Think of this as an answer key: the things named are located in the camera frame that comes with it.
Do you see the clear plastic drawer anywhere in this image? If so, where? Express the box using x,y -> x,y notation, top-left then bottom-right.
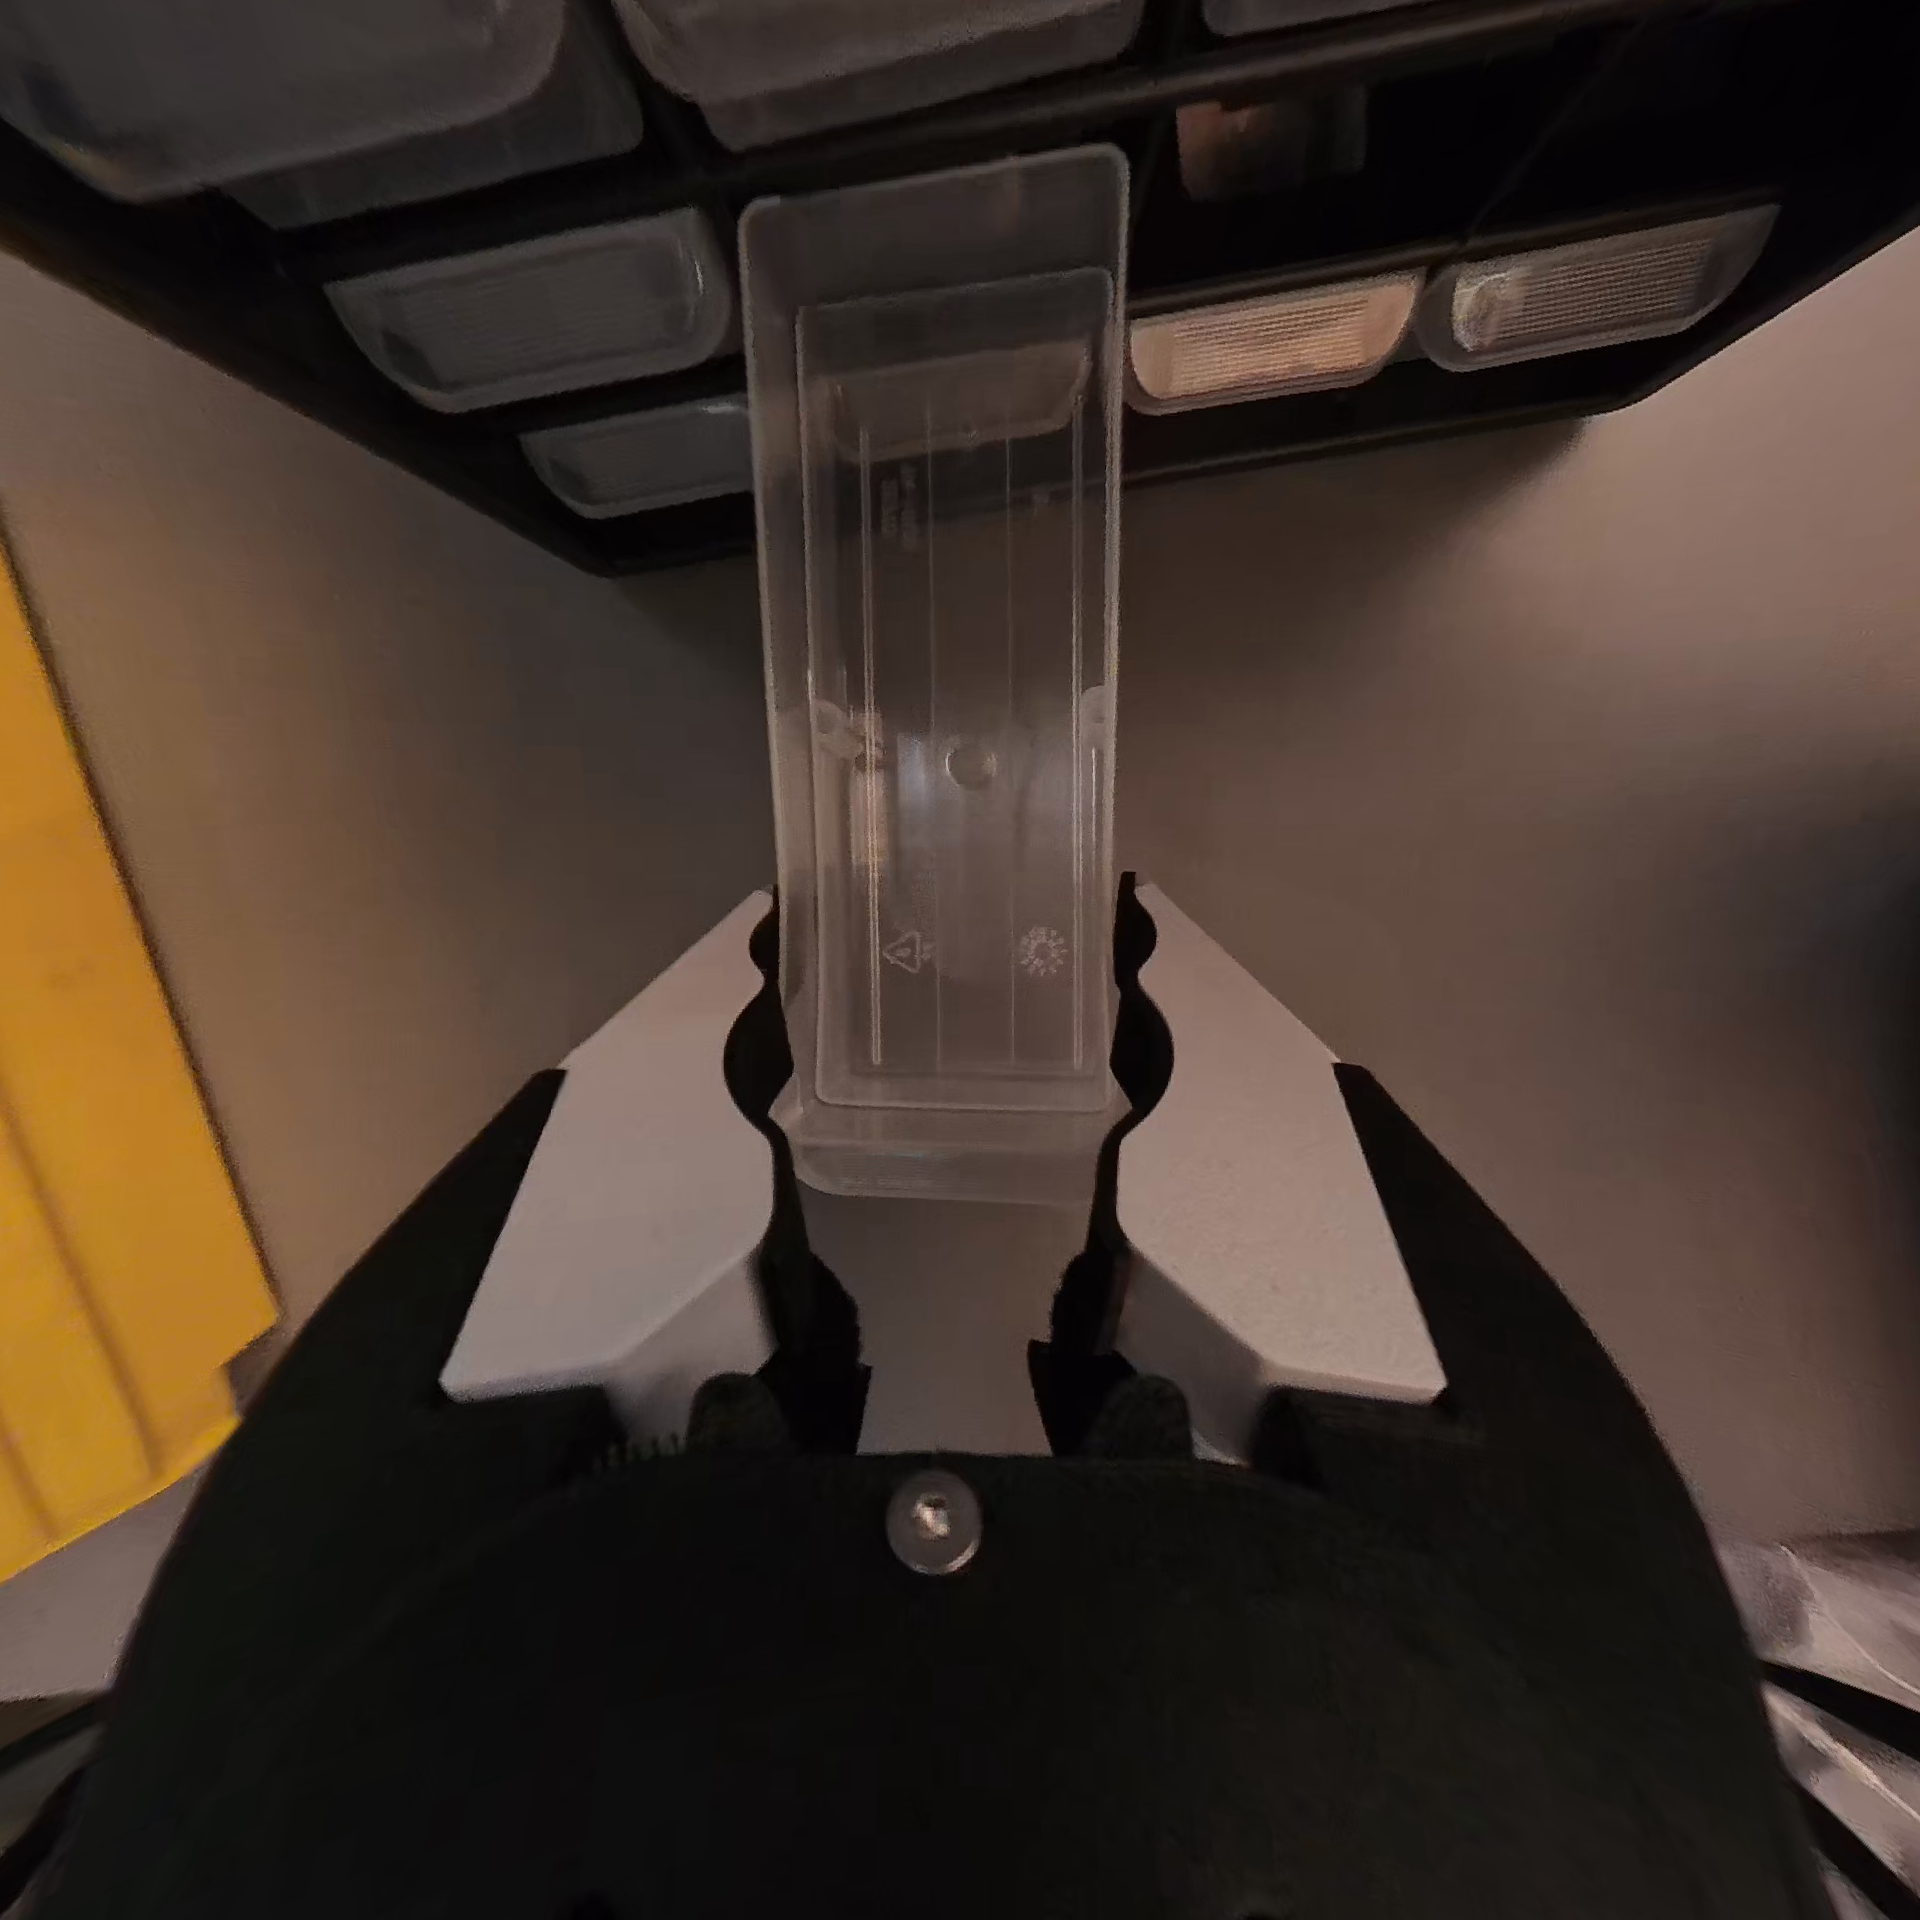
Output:
736,141 -> 1134,1203

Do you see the grid of cabinet drawers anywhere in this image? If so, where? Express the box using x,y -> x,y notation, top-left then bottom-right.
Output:
0,0 -> 1788,519

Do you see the black drawer cabinet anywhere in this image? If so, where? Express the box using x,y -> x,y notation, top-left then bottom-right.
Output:
0,0 -> 1920,579

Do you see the yellow storage bin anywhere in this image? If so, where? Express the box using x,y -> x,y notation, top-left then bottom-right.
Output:
0,540 -> 279,1578

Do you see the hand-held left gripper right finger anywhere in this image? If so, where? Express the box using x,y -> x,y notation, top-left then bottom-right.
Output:
1028,872 -> 1454,1461

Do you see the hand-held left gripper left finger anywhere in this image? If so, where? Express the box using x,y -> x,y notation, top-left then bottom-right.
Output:
438,884 -> 874,1453

